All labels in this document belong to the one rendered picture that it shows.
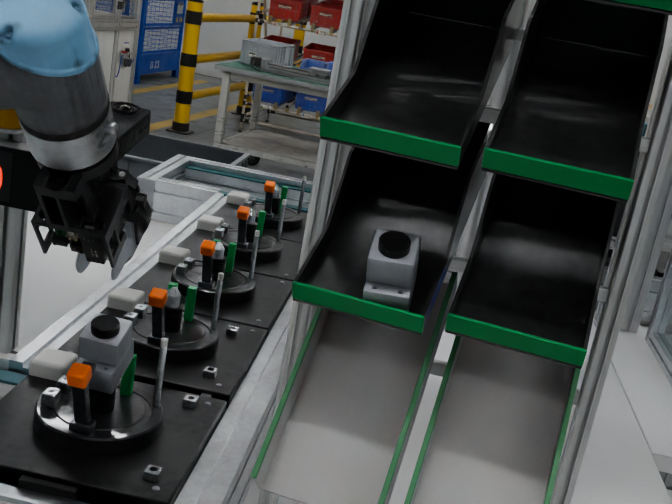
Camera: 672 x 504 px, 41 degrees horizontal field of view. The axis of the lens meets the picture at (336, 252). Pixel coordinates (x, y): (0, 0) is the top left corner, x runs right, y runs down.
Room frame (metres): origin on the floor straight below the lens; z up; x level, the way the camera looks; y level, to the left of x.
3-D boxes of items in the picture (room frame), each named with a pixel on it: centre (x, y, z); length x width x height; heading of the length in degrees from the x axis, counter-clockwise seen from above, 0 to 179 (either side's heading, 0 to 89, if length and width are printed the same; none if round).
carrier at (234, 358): (1.15, 0.21, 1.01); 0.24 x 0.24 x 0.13; 86
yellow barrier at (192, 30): (9.36, 1.22, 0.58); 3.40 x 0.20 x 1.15; 168
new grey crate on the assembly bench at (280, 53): (6.59, 0.74, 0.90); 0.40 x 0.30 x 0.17; 170
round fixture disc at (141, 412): (0.90, 0.23, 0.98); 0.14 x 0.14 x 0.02
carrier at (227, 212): (1.89, 0.15, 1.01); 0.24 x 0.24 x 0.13; 86
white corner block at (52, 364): (1.00, 0.32, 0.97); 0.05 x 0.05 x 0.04; 86
